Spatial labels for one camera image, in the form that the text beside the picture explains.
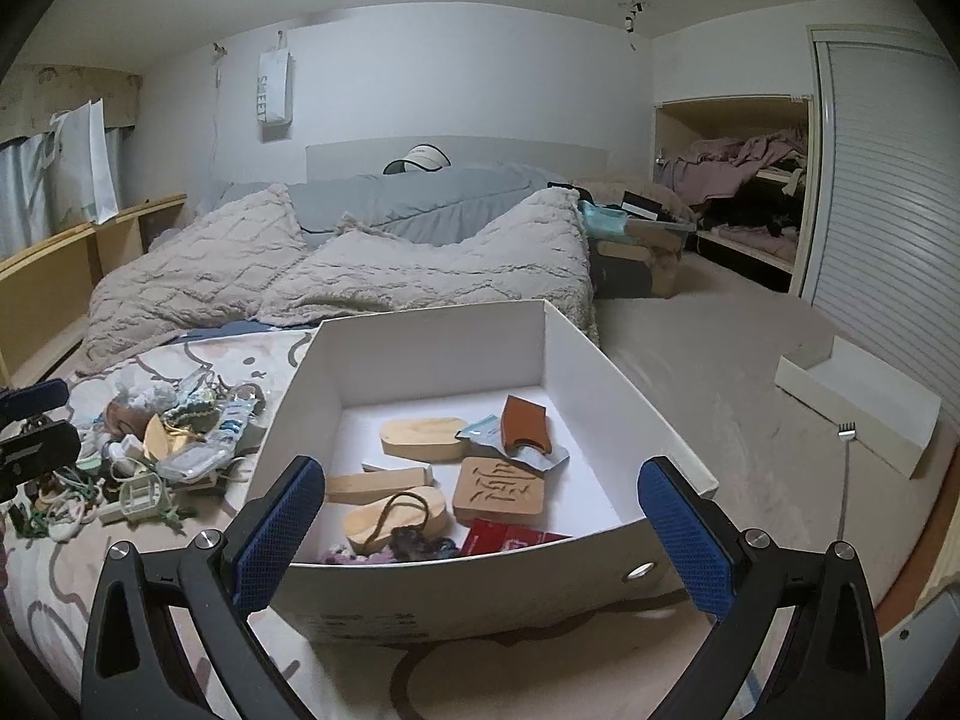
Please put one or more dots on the built-in closet shelf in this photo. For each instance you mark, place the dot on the built-in closet shelf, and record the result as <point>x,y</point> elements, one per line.
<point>690,120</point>

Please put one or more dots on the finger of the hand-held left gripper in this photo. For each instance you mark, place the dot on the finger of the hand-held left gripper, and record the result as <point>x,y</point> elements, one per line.
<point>41,450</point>
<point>34,396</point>

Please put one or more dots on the wooden shelf unit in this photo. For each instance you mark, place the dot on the wooden shelf unit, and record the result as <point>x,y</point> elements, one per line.
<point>75,262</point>

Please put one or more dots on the blue label zip bag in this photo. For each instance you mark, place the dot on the blue label zip bag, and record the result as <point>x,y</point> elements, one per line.
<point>236,412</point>

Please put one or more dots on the green crochet trinkets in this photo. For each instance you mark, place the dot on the green crochet trinkets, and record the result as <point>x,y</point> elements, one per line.
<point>187,405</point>

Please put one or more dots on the clear plastic packet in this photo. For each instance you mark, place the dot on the clear plastic packet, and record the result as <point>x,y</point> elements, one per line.
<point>199,457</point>

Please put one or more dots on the white hanging wall pouch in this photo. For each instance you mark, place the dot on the white hanging wall pouch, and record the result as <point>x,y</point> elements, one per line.
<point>274,90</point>

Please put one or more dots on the metal back scratcher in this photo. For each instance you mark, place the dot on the metal back scratcher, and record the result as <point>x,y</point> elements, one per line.
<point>845,480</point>

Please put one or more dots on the white plastic bar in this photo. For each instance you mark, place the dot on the white plastic bar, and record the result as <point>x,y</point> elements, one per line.
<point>112,514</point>

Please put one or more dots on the beige printed valance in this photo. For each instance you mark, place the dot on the beige printed valance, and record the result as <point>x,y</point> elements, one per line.
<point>67,90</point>

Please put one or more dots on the grey headboard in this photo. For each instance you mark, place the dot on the grey headboard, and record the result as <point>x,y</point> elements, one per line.
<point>525,154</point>

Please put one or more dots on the cardboard box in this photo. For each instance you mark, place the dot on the cardboard box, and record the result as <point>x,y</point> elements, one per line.
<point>637,266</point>

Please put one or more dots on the dark blue sheet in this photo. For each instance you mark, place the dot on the dark blue sheet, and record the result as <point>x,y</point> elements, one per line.
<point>225,330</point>

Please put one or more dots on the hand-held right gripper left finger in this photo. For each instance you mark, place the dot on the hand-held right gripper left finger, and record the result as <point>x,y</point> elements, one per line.
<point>281,532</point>

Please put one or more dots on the grey curtain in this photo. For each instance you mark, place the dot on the grey curtain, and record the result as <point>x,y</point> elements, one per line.
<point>22,195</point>

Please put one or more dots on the brown leather pouch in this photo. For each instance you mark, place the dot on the brown leather pouch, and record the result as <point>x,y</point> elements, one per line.
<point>525,424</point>

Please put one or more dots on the tan wooden piece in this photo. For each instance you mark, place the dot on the tan wooden piece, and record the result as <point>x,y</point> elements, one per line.
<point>157,435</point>

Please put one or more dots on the oval wooden block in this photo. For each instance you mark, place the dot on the oval wooden block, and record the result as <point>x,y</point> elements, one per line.
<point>420,436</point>
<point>360,521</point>

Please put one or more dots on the grey plastic frame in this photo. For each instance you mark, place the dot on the grey plastic frame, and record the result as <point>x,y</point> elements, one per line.
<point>142,495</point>

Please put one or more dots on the pile of dark clothes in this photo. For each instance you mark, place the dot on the pile of dark clothes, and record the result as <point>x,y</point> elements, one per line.
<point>750,221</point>

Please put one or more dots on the white tote bag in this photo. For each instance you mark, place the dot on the white tote bag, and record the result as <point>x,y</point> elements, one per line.
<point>86,165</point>

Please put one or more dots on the pile of pink clothes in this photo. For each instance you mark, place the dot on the pile of pink clothes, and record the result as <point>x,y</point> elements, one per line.
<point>735,157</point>

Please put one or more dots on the cartoon printed bedsheet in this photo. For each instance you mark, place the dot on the cartoon printed bedsheet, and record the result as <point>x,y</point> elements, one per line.
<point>112,600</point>

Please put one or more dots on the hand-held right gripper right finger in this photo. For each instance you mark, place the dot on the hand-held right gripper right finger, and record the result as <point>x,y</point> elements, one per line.
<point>682,532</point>

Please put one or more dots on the wooden bar block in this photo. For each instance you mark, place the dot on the wooden bar block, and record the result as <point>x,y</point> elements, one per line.
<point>379,481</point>

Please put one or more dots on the blue face mask pack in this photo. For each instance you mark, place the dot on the blue face mask pack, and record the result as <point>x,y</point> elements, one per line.
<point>604,221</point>

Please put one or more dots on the white paper sheet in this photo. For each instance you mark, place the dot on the white paper sheet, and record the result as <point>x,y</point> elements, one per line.
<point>375,465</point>

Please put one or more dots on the grey duvet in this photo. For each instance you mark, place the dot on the grey duvet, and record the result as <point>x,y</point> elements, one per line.
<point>420,199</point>

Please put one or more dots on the beige fluffy pillow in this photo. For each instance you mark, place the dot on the beige fluffy pillow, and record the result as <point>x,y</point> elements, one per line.
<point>202,270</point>
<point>435,262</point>

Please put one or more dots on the white louvered door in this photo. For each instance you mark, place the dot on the white louvered door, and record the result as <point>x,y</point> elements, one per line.
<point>885,202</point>

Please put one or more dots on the white crumpled tissue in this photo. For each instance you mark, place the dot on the white crumpled tissue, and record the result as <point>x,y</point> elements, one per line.
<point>146,394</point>

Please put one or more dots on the carved wooden coaster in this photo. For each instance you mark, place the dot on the carved wooden coaster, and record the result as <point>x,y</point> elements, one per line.
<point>501,499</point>

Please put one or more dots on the multicolour crocheted piece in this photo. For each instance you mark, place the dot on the multicolour crocheted piece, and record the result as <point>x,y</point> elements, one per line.
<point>390,549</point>

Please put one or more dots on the red box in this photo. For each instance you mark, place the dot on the red box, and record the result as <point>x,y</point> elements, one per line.
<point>510,540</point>

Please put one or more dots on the blue white sachet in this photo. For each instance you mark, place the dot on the blue white sachet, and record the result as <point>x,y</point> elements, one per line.
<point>480,429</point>

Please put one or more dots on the white shoe box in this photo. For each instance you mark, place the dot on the white shoe box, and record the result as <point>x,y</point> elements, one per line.
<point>450,360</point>

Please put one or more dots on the brown round object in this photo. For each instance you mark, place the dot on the brown round object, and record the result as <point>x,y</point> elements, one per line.
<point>124,418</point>

